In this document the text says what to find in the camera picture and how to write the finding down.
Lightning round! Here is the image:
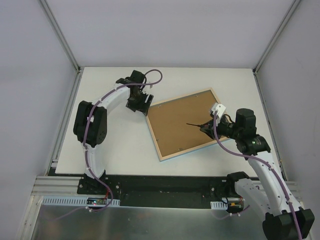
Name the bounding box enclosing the red handled screwdriver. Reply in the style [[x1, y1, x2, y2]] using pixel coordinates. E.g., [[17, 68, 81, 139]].
[[186, 122, 210, 130]]

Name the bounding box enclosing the blue wooden picture frame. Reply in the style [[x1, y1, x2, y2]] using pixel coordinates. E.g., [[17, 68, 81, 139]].
[[145, 87, 231, 163]]

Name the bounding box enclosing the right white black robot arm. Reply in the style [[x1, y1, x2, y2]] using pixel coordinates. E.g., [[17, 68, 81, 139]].
[[200, 103, 315, 240]]

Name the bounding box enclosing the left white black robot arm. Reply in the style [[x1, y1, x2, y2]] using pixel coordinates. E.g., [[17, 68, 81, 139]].
[[73, 70, 154, 195]]

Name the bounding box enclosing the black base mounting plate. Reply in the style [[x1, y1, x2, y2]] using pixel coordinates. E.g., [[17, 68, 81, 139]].
[[77, 174, 240, 209]]

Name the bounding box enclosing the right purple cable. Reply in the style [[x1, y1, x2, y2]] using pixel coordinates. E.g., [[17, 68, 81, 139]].
[[212, 111, 302, 240]]

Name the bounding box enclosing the purple cable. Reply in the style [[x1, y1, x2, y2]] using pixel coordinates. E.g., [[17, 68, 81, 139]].
[[212, 111, 302, 240], [52, 69, 163, 222]]

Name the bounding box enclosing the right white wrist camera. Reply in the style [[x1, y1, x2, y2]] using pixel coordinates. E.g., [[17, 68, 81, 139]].
[[210, 102, 226, 120]]

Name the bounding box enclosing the brown fibreboard frame backing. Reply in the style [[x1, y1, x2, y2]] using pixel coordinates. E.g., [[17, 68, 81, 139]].
[[149, 91, 221, 158]]

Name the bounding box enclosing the right aluminium corner post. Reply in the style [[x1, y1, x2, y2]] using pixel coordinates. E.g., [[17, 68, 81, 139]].
[[252, 0, 302, 75]]

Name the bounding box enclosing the aluminium corner post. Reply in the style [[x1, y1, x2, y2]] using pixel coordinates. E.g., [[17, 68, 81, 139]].
[[38, 0, 81, 73], [252, 0, 302, 75]]

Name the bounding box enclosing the right grey cable duct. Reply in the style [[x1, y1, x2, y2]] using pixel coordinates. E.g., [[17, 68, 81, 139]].
[[210, 201, 228, 211]]

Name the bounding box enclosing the grey cable duct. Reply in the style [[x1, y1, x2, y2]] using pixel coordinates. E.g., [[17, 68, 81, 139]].
[[210, 201, 228, 211], [42, 196, 121, 207]]

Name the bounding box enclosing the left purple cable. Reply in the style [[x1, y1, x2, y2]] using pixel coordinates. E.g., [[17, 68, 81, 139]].
[[52, 69, 163, 222]]

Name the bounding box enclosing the left grey cable duct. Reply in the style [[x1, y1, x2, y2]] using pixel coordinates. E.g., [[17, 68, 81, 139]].
[[42, 196, 121, 207]]

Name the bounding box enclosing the aluminium front rail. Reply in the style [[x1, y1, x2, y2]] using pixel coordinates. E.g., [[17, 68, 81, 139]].
[[31, 176, 303, 202]]

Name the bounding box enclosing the left aluminium corner post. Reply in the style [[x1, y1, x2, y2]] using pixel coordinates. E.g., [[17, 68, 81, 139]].
[[38, 0, 81, 73]]

